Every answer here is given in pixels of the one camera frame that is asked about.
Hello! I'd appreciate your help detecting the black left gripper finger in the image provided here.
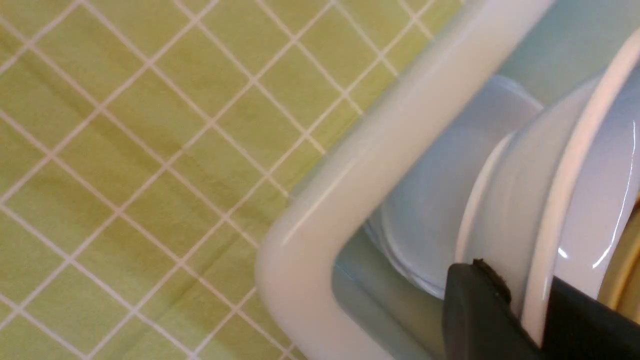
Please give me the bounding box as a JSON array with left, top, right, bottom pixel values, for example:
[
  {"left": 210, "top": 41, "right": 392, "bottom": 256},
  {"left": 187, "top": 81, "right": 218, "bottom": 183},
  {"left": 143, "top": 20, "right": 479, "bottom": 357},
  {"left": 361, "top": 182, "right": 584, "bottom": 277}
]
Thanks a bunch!
[{"left": 442, "top": 259, "right": 640, "bottom": 360}]

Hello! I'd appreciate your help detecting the white small bowl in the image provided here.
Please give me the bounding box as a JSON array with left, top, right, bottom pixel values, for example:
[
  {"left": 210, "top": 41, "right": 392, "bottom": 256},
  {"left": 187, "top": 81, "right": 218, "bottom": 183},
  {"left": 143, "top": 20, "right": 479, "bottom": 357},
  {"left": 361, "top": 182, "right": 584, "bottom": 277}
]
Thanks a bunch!
[{"left": 454, "top": 30, "right": 639, "bottom": 346}]

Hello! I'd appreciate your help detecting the beige noodle bowl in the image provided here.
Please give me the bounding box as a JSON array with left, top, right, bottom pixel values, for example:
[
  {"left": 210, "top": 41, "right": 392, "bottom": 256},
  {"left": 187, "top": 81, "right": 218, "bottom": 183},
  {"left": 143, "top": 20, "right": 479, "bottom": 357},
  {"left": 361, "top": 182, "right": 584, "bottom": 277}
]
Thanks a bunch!
[{"left": 598, "top": 199, "right": 640, "bottom": 324}]

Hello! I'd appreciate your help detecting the large white plastic bin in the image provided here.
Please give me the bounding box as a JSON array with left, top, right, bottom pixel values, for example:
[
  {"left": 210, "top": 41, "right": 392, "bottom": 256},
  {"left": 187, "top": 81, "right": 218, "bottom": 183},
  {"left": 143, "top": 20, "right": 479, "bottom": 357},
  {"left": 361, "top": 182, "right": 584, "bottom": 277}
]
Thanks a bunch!
[{"left": 256, "top": 0, "right": 639, "bottom": 360}]

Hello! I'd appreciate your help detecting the green checkered tablecloth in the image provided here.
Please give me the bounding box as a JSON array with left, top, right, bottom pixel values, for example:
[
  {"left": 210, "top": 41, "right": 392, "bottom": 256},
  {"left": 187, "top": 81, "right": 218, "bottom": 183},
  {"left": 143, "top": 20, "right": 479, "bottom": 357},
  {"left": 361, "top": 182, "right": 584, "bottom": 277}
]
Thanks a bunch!
[{"left": 0, "top": 0, "right": 467, "bottom": 360}]

